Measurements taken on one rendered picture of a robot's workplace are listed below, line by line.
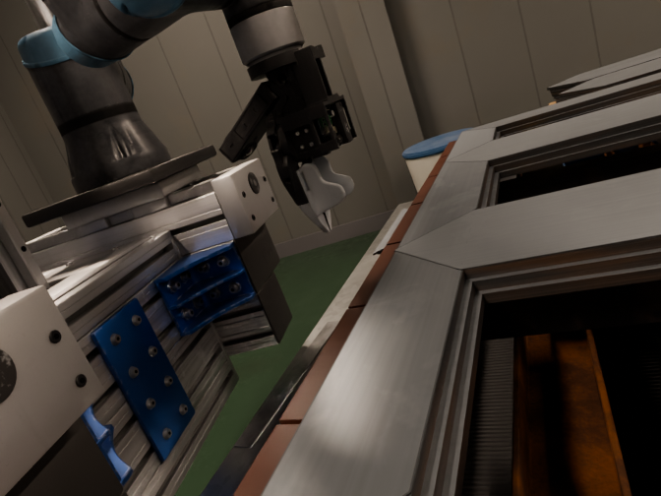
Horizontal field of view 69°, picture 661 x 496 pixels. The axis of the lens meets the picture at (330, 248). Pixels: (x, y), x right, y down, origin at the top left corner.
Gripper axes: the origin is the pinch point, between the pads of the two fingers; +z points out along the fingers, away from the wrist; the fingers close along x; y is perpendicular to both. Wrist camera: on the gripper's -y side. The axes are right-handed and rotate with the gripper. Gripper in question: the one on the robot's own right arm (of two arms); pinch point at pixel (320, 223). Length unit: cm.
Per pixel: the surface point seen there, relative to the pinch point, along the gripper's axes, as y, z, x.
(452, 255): 16.3, 5.4, -5.7
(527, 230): 23.8, 5.4, -2.8
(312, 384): 5.6, 7.7, -22.9
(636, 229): 32.8, 5.4, -7.7
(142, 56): -222, -88, 259
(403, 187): -66, 61, 273
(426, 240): 12.4, 5.4, 0.5
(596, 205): 30.7, 5.4, 0.7
